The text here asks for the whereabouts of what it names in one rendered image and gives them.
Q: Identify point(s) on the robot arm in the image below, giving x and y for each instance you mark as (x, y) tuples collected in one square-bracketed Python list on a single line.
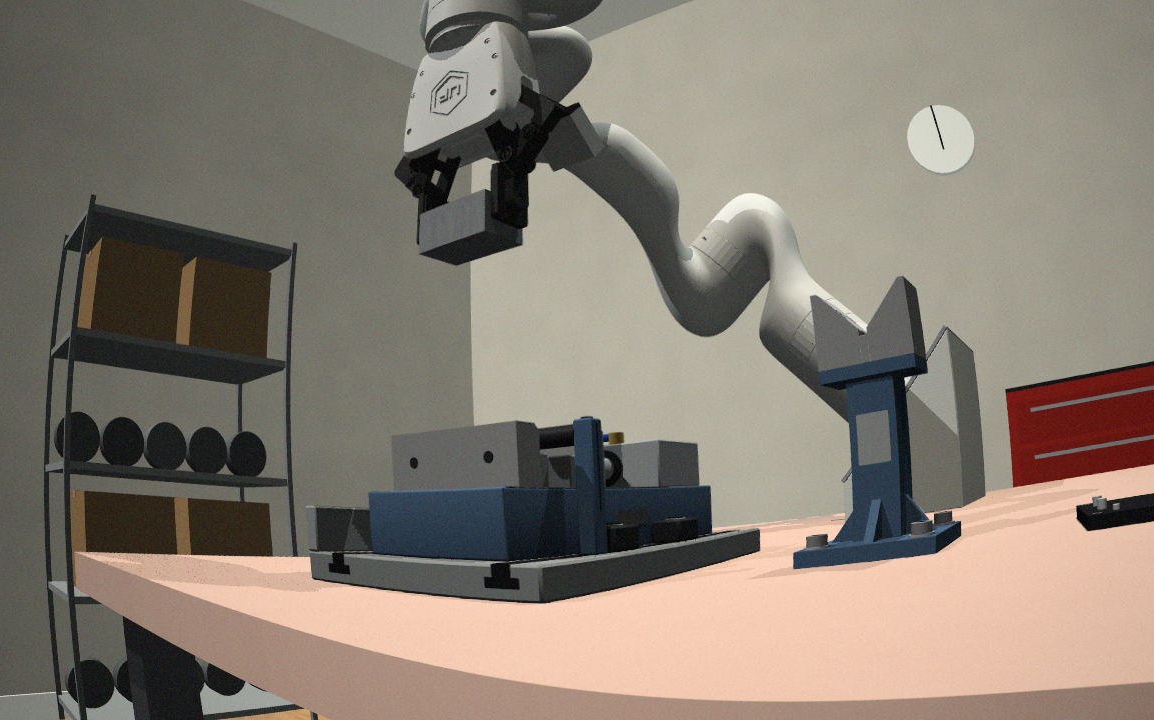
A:
[(708, 285)]

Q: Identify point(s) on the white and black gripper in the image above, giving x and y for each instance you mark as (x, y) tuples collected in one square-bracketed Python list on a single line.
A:
[(460, 89)]

